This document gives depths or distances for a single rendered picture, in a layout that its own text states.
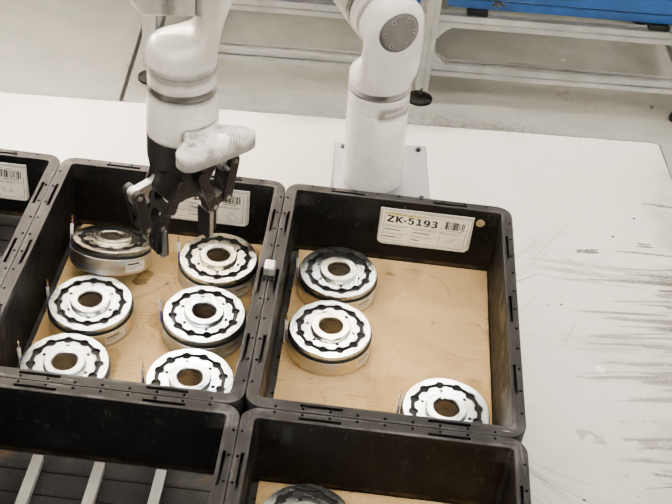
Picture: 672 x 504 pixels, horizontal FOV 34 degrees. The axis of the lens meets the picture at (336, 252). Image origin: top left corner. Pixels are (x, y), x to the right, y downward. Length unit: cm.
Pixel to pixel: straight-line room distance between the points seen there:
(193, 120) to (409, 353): 44
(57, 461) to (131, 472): 8
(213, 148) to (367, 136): 55
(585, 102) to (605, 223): 173
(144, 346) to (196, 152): 35
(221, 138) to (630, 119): 255
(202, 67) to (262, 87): 233
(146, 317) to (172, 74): 41
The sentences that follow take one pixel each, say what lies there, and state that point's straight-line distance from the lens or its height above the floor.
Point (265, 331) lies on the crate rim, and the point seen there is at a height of 93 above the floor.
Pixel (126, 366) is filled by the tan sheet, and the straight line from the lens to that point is 134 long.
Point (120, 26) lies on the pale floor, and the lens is 373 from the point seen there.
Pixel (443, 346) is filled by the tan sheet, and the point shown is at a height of 83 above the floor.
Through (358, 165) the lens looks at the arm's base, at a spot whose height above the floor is 84.
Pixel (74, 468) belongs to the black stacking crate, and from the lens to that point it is 125.
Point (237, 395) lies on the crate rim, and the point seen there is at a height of 93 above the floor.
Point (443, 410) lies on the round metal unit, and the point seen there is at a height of 84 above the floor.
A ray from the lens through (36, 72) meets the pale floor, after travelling 350.
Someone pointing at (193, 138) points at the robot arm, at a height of 117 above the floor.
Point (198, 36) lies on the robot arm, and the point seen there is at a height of 127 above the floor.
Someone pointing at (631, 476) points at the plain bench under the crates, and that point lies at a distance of 149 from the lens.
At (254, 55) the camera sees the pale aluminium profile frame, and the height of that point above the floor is 12.
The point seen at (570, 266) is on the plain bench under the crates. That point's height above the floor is 70.
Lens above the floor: 180
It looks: 40 degrees down
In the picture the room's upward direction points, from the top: 6 degrees clockwise
